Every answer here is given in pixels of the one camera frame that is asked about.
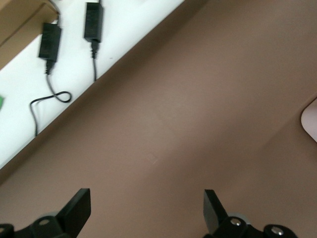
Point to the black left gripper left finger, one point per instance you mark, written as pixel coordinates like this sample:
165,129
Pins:
67,223

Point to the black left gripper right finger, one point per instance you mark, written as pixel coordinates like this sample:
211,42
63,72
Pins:
223,228

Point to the white box lid grey clips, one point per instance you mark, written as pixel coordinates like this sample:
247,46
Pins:
310,119

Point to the brown cardboard box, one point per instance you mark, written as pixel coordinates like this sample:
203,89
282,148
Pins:
17,22

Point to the brown table mat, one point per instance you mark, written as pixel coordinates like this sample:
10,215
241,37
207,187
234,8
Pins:
198,111

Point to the green object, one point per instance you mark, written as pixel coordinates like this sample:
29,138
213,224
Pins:
1,103

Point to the black power adapter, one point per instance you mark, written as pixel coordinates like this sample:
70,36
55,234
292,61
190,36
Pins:
93,22
49,42

